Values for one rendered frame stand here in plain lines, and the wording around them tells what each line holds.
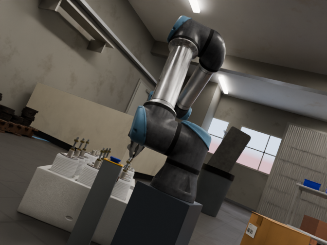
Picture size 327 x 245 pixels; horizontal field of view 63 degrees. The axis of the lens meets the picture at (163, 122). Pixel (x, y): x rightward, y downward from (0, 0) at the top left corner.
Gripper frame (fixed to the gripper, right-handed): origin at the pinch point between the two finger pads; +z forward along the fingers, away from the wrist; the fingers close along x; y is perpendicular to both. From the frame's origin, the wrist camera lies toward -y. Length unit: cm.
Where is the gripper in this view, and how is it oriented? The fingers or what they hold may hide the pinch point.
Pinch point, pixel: (133, 155)
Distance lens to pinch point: 139.2
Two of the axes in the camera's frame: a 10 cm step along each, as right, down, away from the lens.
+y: -5.8, -1.3, 8.0
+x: -7.2, -3.8, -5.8
